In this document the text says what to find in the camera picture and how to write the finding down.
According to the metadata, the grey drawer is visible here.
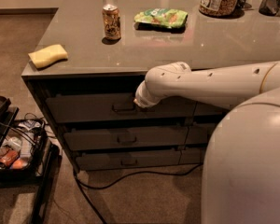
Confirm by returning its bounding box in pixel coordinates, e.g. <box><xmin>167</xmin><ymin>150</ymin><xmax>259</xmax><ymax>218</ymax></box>
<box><xmin>186</xmin><ymin>123</ymin><xmax>216</xmax><ymax>145</ymax></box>
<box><xmin>76</xmin><ymin>149</ymin><xmax>181</xmax><ymax>171</ymax></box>
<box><xmin>63</xmin><ymin>126</ymin><xmax>188</xmax><ymax>151</ymax></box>
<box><xmin>179</xmin><ymin>147</ymin><xmax>206</xmax><ymax>164</ymax></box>
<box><xmin>194</xmin><ymin>103</ymin><xmax>228</xmax><ymax>116</ymax></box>
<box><xmin>46</xmin><ymin>93</ymin><xmax>195</xmax><ymax>123</ymax></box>

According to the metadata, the orange soda can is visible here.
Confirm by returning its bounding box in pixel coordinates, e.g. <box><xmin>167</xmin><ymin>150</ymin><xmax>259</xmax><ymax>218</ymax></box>
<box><xmin>102</xmin><ymin>4</ymin><xmax>121</xmax><ymax>40</ymax></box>

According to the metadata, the black cart with clutter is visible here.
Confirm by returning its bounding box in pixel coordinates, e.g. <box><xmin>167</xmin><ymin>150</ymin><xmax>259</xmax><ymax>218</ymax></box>
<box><xmin>0</xmin><ymin>96</ymin><xmax>59</xmax><ymax>224</ymax></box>

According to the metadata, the green chip bag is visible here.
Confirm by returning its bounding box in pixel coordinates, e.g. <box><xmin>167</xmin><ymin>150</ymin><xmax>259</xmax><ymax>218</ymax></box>
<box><xmin>134</xmin><ymin>8</ymin><xmax>188</xmax><ymax>29</ymax></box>

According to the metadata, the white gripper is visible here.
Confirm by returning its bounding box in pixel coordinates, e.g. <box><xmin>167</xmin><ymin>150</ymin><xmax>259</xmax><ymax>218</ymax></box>
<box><xmin>133</xmin><ymin>81</ymin><xmax>161</xmax><ymax>108</ymax></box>

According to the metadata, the yellow sponge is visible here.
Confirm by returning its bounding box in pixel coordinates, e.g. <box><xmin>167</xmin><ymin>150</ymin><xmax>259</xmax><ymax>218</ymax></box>
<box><xmin>28</xmin><ymin>44</ymin><xmax>68</xmax><ymax>69</ymax></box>

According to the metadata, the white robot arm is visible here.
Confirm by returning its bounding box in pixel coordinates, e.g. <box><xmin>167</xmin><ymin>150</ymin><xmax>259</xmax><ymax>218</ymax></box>
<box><xmin>134</xmin><ymin>61</ymin><xmax>280</xmax><ymax>224</ymax></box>

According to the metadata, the grey drawer cabinet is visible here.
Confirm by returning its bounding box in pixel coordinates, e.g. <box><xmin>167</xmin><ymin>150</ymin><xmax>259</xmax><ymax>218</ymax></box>
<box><xmin>22</xmin><ymin>0</ymin><xmax>280</xmax><ymax>171</ymax></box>

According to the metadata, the black floor cable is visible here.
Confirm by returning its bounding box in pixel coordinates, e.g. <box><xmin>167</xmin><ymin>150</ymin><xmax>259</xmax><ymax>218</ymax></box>
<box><xmin>72</xmin><ymin>162</ymin><xmax>203</xmax><ymax>224</ymax></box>

